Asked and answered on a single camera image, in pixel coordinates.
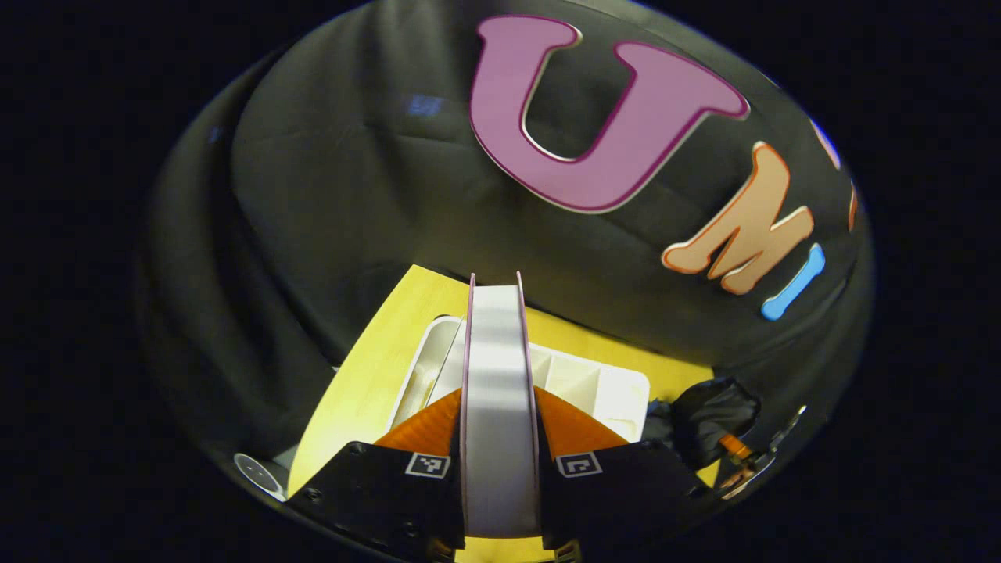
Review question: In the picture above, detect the white round disc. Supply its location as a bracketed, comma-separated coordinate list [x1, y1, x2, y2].
[234, 453, 287, 502]

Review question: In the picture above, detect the blue schoolbag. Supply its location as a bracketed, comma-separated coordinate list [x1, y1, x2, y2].
[645, 377, 762, 472]

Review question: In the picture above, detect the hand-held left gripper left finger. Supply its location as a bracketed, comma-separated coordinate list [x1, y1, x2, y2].
[288, 387, 466, 561]

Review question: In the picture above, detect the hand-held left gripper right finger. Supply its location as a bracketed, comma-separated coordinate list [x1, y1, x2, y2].
[534, 385, 705, 561]

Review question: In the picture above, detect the white bookshelf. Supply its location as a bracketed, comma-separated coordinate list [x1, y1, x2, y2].
[389, 315, 651, 446]

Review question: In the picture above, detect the black backdrop cloth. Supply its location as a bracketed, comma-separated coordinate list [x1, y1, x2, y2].
[137, 0, 873, 501]

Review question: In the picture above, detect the white and purple book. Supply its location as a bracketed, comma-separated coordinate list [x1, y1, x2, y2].
[460, 271, 542, 539]

